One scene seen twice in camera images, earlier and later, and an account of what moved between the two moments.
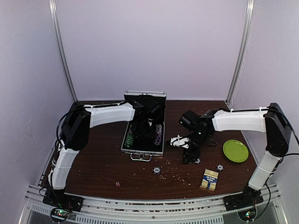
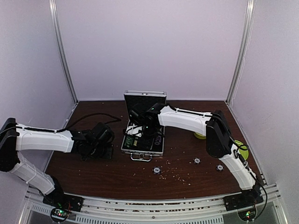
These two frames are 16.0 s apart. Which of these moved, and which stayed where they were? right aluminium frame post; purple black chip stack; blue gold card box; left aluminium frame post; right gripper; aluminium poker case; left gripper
Moved: right gripper; left gripper; blue gold card box
Stayed: left aluminium frame post; aluminium poker case; purple black chip stack; right aluminium frame post
